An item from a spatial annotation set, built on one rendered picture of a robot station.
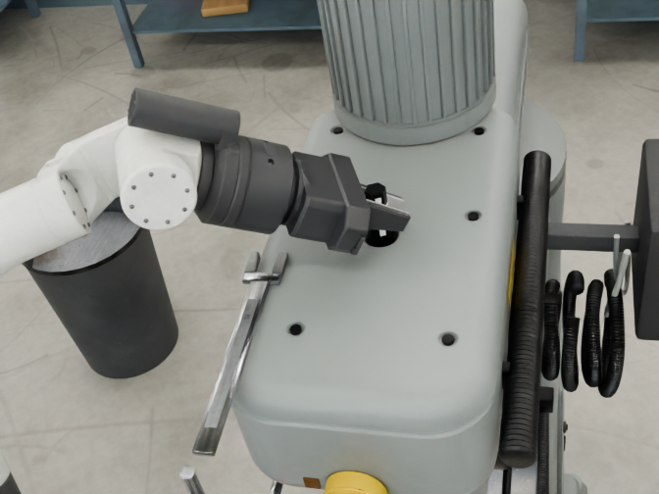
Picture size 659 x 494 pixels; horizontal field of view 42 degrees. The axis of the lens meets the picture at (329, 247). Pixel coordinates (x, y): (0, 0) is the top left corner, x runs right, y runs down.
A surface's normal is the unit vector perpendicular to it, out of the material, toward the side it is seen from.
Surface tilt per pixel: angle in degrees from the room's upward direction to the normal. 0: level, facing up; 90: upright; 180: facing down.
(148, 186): 83
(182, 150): 31
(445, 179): 0
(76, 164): 79
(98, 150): 83
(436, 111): 90
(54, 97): 0
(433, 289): 0
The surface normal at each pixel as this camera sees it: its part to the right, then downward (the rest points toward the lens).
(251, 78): -0.15, -0.73
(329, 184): 0.36, -0.75
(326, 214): 0.20, 0.64
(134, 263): 0.85, 0.31
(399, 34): -0.16, 0.69
